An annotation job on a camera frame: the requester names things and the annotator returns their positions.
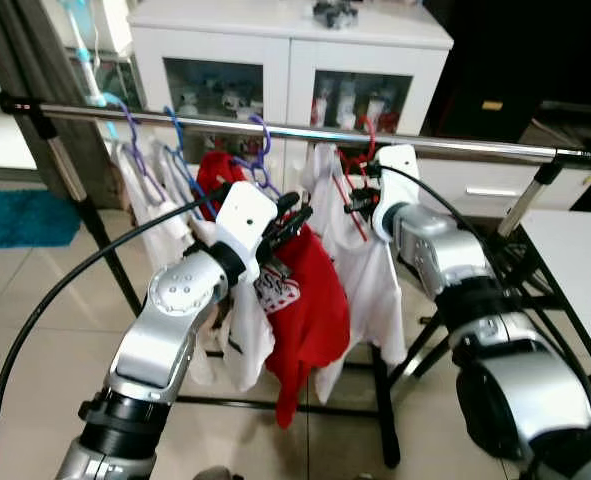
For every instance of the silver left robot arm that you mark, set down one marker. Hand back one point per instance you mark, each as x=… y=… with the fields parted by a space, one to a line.
x=165 y=320

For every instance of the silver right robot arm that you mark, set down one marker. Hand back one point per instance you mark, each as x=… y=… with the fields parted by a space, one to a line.
x=515 y=390

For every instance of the steel clothes rack black frame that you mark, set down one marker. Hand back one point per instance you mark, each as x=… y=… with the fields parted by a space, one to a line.
x=475 y=146

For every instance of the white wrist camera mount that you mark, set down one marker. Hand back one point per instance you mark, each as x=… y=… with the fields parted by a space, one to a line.
x=397 y=190
x=243 y=215

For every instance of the purple hanger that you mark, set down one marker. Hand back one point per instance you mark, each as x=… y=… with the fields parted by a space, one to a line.
x=265 y=140
x=127 y=120

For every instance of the small grey toy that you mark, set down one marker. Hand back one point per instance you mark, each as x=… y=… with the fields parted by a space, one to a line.
x=335 y=14

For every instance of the teal floor mat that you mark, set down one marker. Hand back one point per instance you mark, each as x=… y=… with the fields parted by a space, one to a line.
x=25 y=220

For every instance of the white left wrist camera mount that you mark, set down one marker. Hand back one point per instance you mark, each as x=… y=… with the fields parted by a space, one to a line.
x=243 y=215

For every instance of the light blue white mop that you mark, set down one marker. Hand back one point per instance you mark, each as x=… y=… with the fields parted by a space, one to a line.
x=83 y=50

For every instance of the red plastic hanger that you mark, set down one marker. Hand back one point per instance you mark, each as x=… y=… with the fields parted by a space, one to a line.
x=367 y=128

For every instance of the white glass door cabinet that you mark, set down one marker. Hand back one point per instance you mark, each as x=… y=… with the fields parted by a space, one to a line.
x=285 y=25

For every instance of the red shirt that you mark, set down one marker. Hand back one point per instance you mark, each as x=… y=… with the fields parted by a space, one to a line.
x=315 y=320

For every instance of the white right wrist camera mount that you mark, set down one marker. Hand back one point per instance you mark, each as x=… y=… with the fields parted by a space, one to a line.
x=397 y=190

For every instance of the white sports shirt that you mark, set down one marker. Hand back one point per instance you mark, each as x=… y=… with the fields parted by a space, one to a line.
x=370 y=280

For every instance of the white table black frame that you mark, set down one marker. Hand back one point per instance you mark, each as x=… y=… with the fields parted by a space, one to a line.
x=580 y=260

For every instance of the low white drawer cabinet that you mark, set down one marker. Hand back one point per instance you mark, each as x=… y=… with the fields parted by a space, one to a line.
x=445 y=195

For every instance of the grey curtain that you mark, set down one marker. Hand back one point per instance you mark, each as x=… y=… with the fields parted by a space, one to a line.
x=35 y=60

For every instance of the black cabinet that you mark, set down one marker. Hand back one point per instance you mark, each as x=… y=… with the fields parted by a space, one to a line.
x=535 y=50

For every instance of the blue hanger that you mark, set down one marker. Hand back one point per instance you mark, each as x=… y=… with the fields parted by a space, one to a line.
x=178 y=140

